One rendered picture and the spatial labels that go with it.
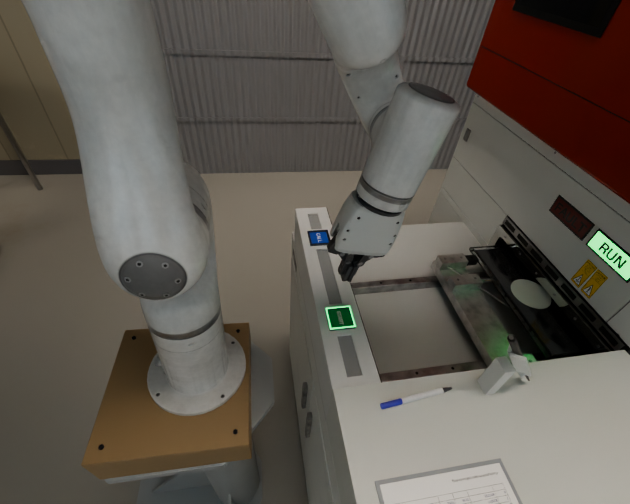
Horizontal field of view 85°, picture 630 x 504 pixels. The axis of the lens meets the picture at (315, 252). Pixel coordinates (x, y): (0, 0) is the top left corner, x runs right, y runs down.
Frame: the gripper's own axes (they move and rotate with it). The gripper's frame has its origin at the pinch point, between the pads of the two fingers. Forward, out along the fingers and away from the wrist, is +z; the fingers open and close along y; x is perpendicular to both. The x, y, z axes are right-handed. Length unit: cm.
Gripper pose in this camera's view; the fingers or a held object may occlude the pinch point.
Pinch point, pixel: (347, 268)
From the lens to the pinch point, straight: 62.9
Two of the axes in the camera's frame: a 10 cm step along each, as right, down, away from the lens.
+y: -9.5, -0.8, -3.0
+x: 1.6, 6.9, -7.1
